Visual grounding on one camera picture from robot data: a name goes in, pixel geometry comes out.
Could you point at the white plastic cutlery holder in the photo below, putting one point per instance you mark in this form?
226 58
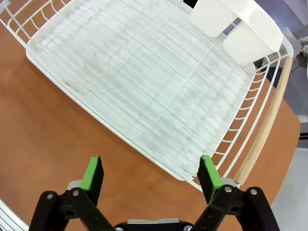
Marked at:
243 29

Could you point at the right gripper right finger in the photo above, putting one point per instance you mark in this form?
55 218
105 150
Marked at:
211 178

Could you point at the white plastic drain tray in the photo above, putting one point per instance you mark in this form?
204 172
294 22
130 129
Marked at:
134 79

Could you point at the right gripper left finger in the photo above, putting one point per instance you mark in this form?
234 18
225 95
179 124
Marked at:
92 178

